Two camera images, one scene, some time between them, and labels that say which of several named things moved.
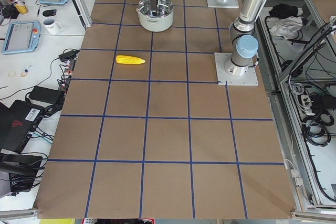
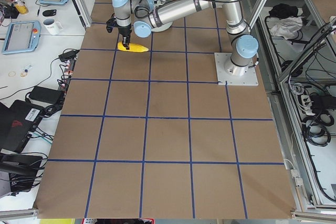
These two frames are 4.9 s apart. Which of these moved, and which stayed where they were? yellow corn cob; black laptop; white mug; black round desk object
Moved: yellow corn cob
Stayed: black round desk object; black laptop; white mug
